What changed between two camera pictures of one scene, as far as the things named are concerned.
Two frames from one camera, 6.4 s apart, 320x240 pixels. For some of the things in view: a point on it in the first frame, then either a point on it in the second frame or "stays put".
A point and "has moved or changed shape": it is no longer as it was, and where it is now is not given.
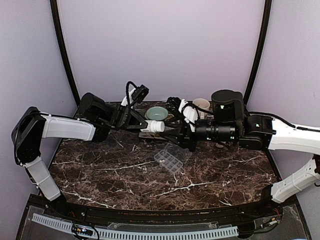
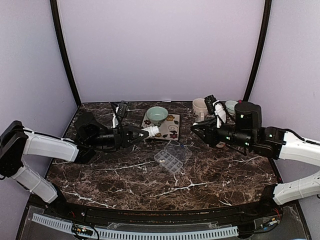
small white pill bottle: x=154 y=126 has moved or changed shape
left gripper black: x=124 y=117 → x=124 y=136
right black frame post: x=266 y=25 stays put
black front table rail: x=163 y=216 stays put
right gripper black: x=184 y=138 → x=210 y=137
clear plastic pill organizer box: x=173 y=157 stays put
